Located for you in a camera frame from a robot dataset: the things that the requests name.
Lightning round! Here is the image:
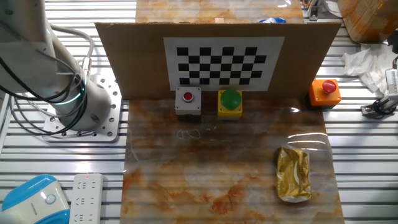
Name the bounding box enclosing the grey box red push button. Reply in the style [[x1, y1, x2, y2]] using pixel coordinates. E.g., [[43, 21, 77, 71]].
[[174, 86, 202, 122]]

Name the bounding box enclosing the yellow box green mushroom button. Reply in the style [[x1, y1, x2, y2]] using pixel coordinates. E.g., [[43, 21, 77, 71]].
[[216, 89, 243, 121]]

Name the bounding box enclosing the marble pattern table mat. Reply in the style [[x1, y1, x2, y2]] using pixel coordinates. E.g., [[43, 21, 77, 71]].
[[119, 0, 345, 224]]

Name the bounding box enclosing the checkerboard calibration sheet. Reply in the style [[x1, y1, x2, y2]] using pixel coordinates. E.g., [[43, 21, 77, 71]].
[[163, 36, 286, 92]]

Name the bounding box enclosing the gold foil packet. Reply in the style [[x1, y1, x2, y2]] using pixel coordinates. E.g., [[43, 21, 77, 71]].
[[275, 146, 312, 203]]

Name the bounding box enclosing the blue tissue pack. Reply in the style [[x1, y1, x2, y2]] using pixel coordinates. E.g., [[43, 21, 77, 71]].
[[258, 17, 287, 24]]

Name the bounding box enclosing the orange box red emergency button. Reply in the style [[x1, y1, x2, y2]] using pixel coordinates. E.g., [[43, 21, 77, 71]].
[[307, 78, 342, 109]]

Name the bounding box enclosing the white power strip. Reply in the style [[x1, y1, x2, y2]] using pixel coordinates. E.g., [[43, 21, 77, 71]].
[[68, 172, 104, 224]]

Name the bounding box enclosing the crumpled white tissue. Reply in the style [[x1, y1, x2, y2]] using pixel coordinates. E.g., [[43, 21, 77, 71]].
[[341, 42, 398, 94]]

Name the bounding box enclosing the blue and white device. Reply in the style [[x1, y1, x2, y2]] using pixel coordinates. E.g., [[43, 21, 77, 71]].
[[0, 174, 71, 224]]

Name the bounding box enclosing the brown cardboard wall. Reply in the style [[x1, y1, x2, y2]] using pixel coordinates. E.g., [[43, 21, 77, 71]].
[[95, 21, 342, 100]]

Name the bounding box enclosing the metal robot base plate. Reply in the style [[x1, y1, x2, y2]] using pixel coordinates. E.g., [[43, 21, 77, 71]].
[[42, 74, 123, 144]]

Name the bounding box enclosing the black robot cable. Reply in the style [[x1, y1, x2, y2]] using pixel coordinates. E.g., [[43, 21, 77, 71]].
[[0, 55, 88, 138]]

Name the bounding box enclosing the thick grey robot cable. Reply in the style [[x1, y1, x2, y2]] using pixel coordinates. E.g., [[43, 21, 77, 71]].
[[51, 24, 96, 77]]

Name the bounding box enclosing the upright metal bracket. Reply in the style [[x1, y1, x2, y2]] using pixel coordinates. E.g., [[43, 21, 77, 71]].
[[306, 0, 323, 22]]

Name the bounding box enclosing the metal camera mount clamp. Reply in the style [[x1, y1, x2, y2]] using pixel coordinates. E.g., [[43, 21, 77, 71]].
[[360, 94, 398, 119]]

